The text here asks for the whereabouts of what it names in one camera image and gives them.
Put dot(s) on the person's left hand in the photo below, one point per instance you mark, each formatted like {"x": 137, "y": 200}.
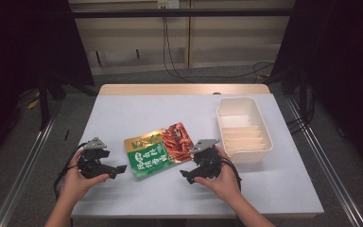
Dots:
{"x": 75, "y": 184}

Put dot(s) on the black horizontal bar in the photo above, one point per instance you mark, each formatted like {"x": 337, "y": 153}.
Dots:
{"x": 182, "y": 13}

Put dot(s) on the white plastic bin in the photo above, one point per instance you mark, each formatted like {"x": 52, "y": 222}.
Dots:
{"x": 244, "y": 132}

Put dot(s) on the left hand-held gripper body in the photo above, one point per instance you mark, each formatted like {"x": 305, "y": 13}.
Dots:
{"x": 91, "y": 164}

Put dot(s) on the green and red snack packet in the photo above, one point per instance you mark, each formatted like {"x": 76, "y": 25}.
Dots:
{"x": 157, "y": 153}

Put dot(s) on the aluminium floor rail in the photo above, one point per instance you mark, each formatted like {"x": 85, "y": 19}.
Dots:
{"x": 25, "y": 167}
{"x": 324, "y": 164}

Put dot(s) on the black curtain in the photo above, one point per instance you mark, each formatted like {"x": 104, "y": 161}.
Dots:
{"x": 340, "y": 63}
{"x": 22, "y": 47}

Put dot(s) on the white power outlet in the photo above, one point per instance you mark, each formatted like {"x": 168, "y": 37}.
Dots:
{"x": 168, "y": 3}

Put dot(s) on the black metal stand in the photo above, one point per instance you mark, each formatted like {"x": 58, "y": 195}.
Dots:
{"x": 44, "y": 104}

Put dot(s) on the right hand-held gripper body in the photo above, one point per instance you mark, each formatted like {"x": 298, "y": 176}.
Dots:
{"x": 208, "y": 160}

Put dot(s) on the small black floor piece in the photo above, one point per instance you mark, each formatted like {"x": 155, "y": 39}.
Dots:
{"x": 66, "y": 135}

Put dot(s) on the person's right hand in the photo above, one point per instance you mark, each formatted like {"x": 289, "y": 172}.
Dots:
{"x": 225, "y": 184}

